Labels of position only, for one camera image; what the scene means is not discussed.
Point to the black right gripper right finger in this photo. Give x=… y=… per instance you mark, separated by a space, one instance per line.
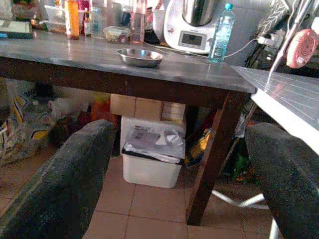
x=291 y=179

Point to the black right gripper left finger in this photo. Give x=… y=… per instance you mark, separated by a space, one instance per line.
x=57 y=189

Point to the patterned shopping bag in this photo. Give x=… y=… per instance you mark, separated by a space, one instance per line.
x=22 y=129

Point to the white folding table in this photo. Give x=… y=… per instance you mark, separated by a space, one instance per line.
x=294 y=99

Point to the white plastic bin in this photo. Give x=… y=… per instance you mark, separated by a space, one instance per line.
x=149 y=171

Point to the yellow snack bag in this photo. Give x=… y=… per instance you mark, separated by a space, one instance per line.
x=199 y=147

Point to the crumpled papers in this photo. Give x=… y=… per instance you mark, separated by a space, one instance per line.
x=154 y=144

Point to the brown cardboard box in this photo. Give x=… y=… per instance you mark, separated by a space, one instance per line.
x=134 y=107

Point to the white storage box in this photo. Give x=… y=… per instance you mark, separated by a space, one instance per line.
x=154 y=123

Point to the pink handheld fan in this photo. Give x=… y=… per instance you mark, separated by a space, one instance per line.
x=301 y=49

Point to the dark wooden table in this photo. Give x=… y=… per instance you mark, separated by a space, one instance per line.
x=99 y=64

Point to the white plug adapter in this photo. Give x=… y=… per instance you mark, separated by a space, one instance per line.
x=265 y=40

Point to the stainless steel bowl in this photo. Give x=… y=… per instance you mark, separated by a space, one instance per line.
x=139 y=58

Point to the clear blue water bottle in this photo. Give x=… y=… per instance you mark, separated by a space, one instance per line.
x=220 y=37

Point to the black white patterned bag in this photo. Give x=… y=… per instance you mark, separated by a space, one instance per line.
x=271 y=17

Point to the dark flat book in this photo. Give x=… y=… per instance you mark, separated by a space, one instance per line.
x=15 y=30

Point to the clear plastic food container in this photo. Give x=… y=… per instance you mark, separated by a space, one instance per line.
x=116 y=34

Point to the small clear bottle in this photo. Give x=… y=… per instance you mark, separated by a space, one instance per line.
x=95 y=23

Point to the orange bottle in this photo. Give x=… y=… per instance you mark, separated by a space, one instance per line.
x=72 y=20

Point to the white kitchen appliance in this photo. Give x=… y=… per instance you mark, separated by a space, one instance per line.
x=192 y=37

